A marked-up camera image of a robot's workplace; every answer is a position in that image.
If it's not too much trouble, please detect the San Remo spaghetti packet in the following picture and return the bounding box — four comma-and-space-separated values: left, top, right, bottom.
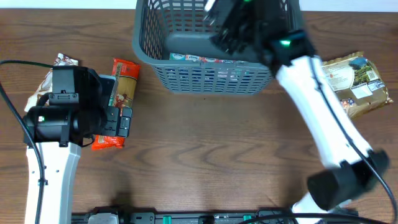
91, 58, 141, 151

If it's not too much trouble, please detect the gold coffee bag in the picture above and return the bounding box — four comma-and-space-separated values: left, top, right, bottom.
322, 52, 394, 119

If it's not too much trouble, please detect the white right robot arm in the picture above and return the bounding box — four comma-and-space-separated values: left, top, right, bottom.
204, 0, 392, 223

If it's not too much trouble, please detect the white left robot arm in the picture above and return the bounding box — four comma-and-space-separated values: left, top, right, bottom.
23, 66, 132, 223

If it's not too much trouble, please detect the cream brown snack bag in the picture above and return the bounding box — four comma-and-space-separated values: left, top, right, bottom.
24, 53, 79, 112

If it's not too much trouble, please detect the grey plastic basket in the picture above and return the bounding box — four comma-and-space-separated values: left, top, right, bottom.
132, 0, 303, 95

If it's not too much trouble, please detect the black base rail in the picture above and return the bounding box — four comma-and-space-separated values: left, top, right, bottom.
71, 207, 358, 224

